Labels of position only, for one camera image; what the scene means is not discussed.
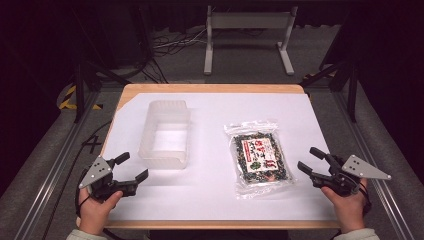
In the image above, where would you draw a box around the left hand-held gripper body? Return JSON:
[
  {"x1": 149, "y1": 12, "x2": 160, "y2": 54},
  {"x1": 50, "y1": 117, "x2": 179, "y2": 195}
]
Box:
[{"x1": 78, "y1": 155, "x2": 139, "y2": 203}]

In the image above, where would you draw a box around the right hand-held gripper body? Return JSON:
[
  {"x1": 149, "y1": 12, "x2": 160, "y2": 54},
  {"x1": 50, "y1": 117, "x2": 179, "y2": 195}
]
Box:
[{"x1": 311, "y1": 154, "x2": 392, "y2": 198}]

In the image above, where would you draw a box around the translucent plastic container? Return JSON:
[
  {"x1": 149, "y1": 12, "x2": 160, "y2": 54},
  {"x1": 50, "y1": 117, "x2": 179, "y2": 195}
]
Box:
[{"x1": 137, "y1": 99, "x2": 192, "y2": 170}]

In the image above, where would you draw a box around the clear packet of dark snacks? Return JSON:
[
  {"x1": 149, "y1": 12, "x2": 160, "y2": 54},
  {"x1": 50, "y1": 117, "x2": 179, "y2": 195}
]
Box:
[{"x1": 223, "y1": 120, "x2": 297, "y2": 201}]

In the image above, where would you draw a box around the person's right hand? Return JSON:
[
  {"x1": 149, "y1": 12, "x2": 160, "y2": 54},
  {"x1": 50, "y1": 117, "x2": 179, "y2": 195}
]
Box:
[{"x1": 321, "y1": 178, "x2": 369, "y2": 235}]

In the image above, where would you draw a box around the person's left hand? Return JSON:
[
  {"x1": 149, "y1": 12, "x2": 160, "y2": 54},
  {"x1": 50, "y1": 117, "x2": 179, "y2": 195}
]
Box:
[{"x1": 77, "y1": 186, "x2": 124, "y2": 236}]

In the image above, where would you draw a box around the white board with wooden edge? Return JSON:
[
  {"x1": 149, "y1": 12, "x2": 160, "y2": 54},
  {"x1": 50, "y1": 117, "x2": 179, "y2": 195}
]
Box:
[{"x1": 102, "y1": 92, "x2": 338, "y2": 222}]

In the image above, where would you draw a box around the black metal stand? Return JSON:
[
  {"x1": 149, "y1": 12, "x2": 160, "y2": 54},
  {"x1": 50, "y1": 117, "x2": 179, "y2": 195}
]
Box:
[
  {"x1": 71, "y1": 59, "x2": 132, "y2": 125},
  {"x1": 299, "y1": 60, "x2": 360, "y2": 123}
]

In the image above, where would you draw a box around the yellow black hazard tape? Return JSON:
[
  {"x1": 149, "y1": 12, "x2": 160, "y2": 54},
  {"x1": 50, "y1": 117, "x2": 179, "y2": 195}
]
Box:
[{"x1": 58, "y1": 84, "x2": 103, "y2": 111}]

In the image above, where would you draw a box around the white metal stand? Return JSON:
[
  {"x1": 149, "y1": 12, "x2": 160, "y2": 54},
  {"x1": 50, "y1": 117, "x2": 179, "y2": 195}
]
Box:
[{"x1": 203, "y1": 4, "x2": 299, "y2": 76}]

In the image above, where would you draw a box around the black cable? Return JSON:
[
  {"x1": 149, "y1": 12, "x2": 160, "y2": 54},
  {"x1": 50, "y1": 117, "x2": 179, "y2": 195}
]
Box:
[{"x1": 42, "y1": 120, "x2": 113, "y2": 240}]

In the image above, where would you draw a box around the black wrist strap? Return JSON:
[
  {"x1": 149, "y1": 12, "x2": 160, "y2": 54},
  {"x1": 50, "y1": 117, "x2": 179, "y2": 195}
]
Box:
[{"x1": 357, "y1": 181, "x2": 373, "y2": 216}]

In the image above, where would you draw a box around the aluminium rail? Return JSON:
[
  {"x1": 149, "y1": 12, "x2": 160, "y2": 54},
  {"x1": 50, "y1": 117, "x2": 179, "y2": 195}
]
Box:
[
  {"x1": 14, "y1": 89, "x2": 102, "y2": 240},
  {"x1": 332, "y1": 89, "x2": 415, "y2": 240}
]

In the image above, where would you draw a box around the bundle of floor cables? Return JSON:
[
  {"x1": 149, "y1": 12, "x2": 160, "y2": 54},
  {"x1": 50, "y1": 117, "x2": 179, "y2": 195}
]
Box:
[{"x1": 152, "y1": 27, "x2": 208, "y2": 57}]

